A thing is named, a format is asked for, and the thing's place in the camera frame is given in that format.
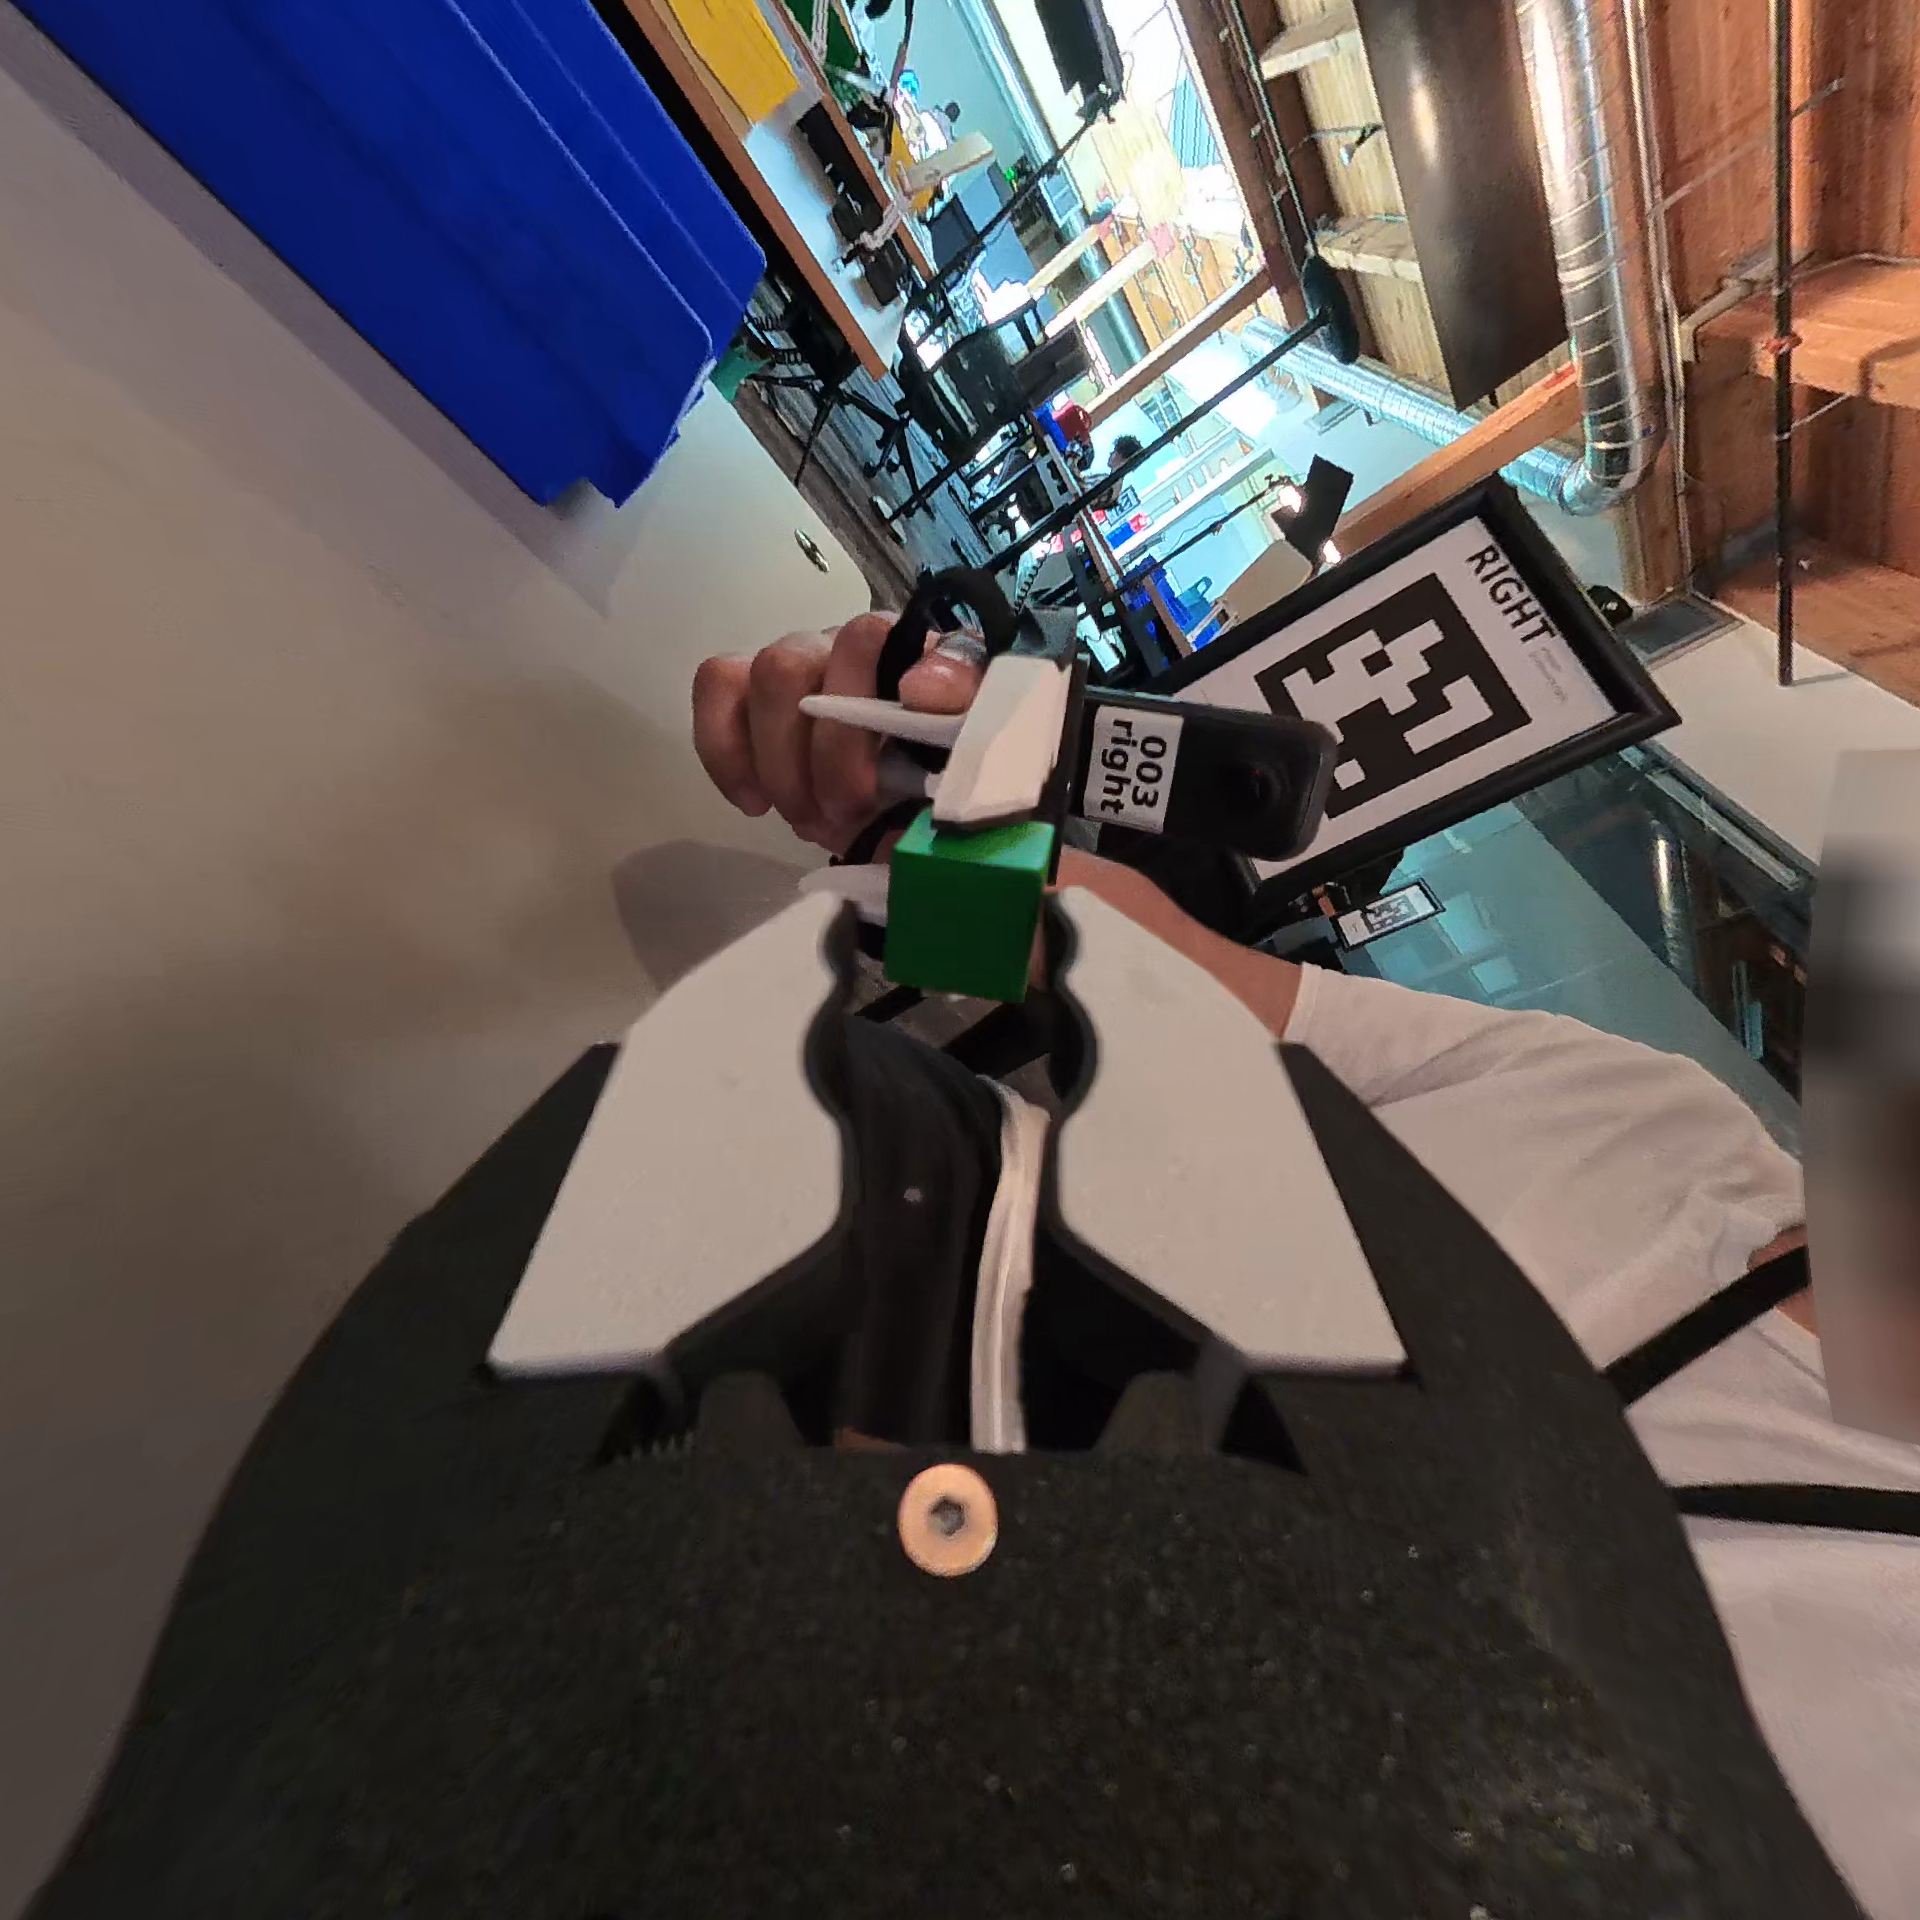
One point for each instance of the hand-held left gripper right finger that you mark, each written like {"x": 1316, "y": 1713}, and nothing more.
{"x": 1215, "y": 1185}

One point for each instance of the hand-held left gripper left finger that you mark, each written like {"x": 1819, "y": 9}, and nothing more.
{"x": 674, "y": 1185}

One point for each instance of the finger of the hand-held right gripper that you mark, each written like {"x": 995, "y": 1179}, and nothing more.
{"x": 863, "y": 889}
{"x": 1004, "y": 742}

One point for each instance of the green block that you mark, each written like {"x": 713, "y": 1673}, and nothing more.
{"x": 960, "y": 915}

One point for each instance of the blue plastic bin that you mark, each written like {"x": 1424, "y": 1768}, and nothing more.
{"x": 450, "y": 225}

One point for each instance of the person's right hand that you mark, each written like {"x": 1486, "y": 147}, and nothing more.
{"x": 781, "y": 734}

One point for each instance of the person's black pants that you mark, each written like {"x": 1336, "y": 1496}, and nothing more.
{"x": 914, "y": 1244}

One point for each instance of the black-framed marker sign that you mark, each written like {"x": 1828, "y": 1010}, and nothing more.
{"x": 1575, "y": 705}

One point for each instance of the yellow plastic bin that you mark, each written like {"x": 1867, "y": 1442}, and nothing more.
{"x": 734, "y": 52}

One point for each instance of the silver ventilation duct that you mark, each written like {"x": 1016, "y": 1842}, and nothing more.
{"x": 1599, "y": 225}

